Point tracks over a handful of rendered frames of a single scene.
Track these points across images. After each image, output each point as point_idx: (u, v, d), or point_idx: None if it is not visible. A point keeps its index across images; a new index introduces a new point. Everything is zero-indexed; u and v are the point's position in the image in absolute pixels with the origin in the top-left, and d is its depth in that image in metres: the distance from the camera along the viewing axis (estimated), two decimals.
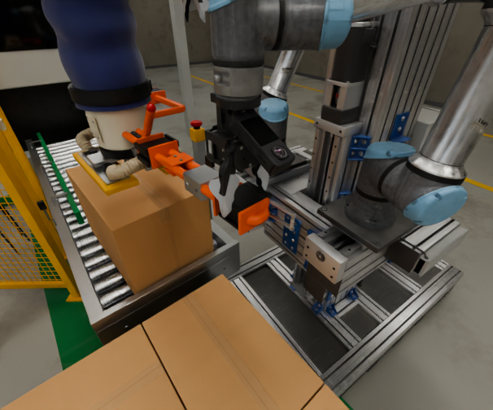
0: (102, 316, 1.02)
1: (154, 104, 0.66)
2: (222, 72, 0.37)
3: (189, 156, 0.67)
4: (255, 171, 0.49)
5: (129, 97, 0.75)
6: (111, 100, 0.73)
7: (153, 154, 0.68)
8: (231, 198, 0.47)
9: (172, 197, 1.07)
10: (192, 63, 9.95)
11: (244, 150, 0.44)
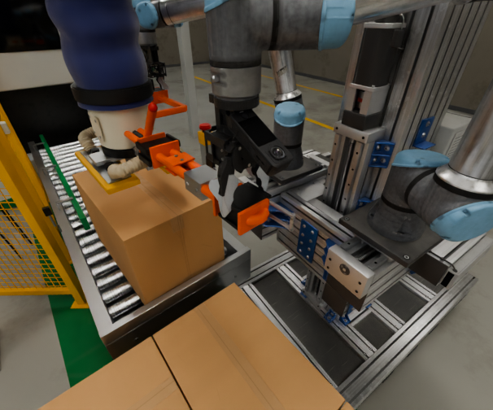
0: (111, 328, 0.98)
1: (155, 104, 0.66)
2: (219, 73, 0.37)
3: (190, 156, 0.67)
4: (255, 171, 0.49)
5: (131, 97, 0.76)
6: (113, 100, 0.74)
7: (154, 154, 0.68)
8: (230, 198, 0.48)
9: (184, 204, 1.03)
10: (194, 63, 9.91)
11: (242, 150, 0.44)
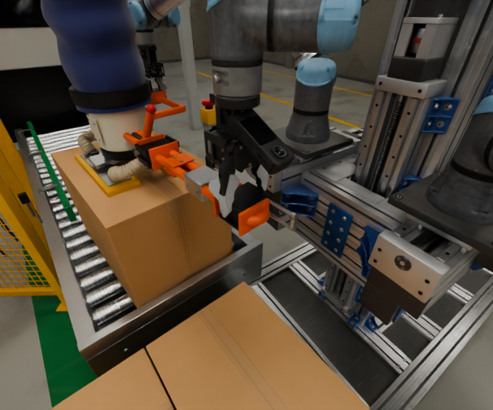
0: (94, 338, 0.78)
1: (154, 106, 0.66)
2: (221, 72, 0.37)
3: (189, 157, 0.67)
4: (255, 171, 0.49)
5: (129, 98, 0.75)
6: (111, 102, 0.73)
7: (153, 155, 0.68)
8: (231, 198, 0.47)
9: (184, 185, 0.83)
10: (194, 59, 9.71)
11: (243, 150, 0.44)
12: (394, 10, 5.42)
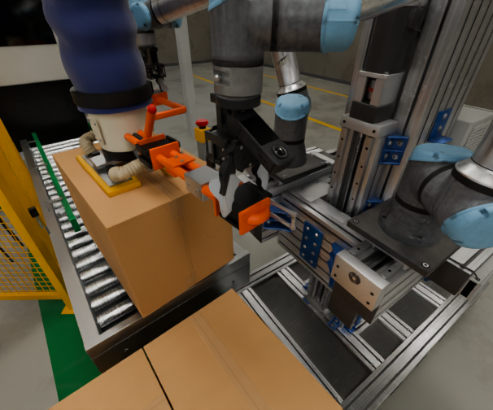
0: (98, 339, 0.90)
1: (154, 106, 0.66)
2: (222, 72, 0.37)
3: (190, 157, 0.67)
4: (255, 171, 0.49)
5: (130, 99, 0.76)
6: (112, 102, 0.74)
7: (154, 155, 0.68)
8: (231, 198, 0.47)
9: (185, 185, 0.83)
10: (193, 63, 9.83)
11: (244, 150, 0.44)
12: None
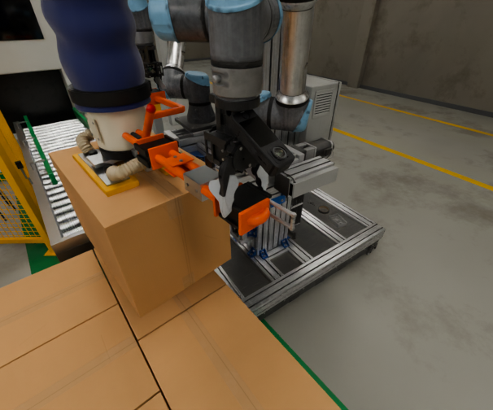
0: (60, 240, 1.29)
1: (154, 105, 0.66)
2: (220, 73, 0.37)
3: (189, 157, 0.67)
4: (255, 171, 0.49)
5: (128, 98, 0.75)
6: (111, 101, 0.73)
7: (153, 154, 0.68)
8: (231, 199, 0.47)
9: (183, 185, 0.83)
10: (185, 61, 10.22)
11: (243, 150, 0.43)
12: (361, 17, 5.93)
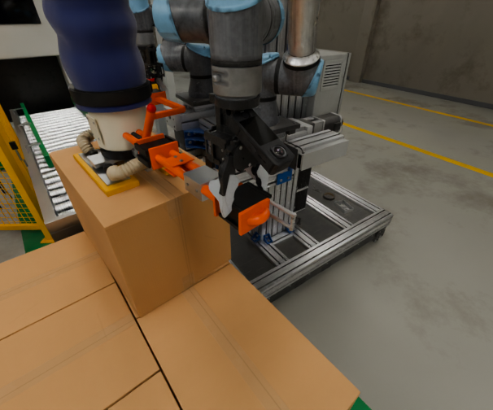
0: (55, 219, 1.23)
1: (154, 105, 0.66)
2: (220, 72, 0.37)
3: (189, 157, 0.67)
4: (255, 171, 0.49)
5: (129, 98, 0.75)
6: (111, 101, 0.73)
7: (153, 154, 0.68)
8: (231, 198, 0.47)
9: (183, 185, 0.83)
10: None
11: (243, 150, 0.44)
12: (364, 10, 5.87)
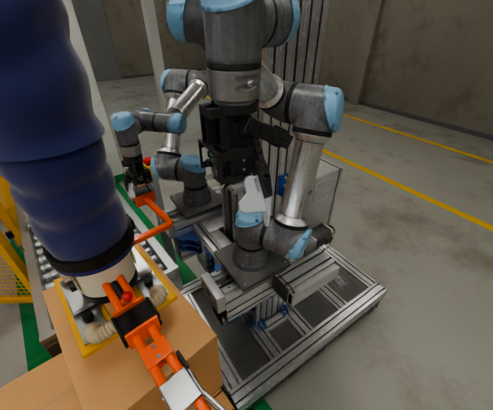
0: (50, 333, 1.24)
1: (130, 294, 0.61)
2: (252, 76, 0.35)
3: (168, 346, 0.62)
4: None
5: (107, 259, 0.71)
6: (87, 268, 0.69)
7: (130, 339, 0.63)
8: None
9: None
10: None
11: None
12: (362, 34, 5.88)
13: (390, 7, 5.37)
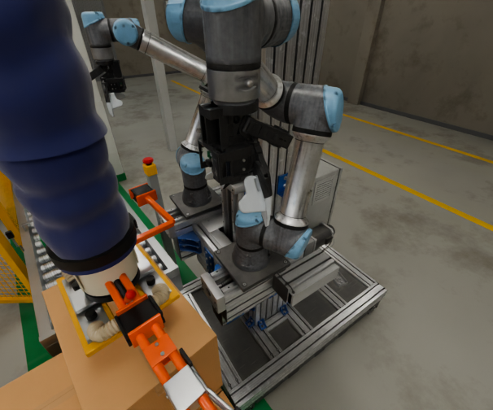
0: (50, 333, 1.24)
1: (133, 291, 0.61)
2: (251, 76, 0.35)
3: (172, 344, 0.62)
4: None
5: (111, 258, 0.71)
6: (90, 267, 0.69)
7: (133, 337, 0.64)
8: None
9: None
10: None
11: None
12: (362, 34, 5.88)
13: (390, 7, 5.37)
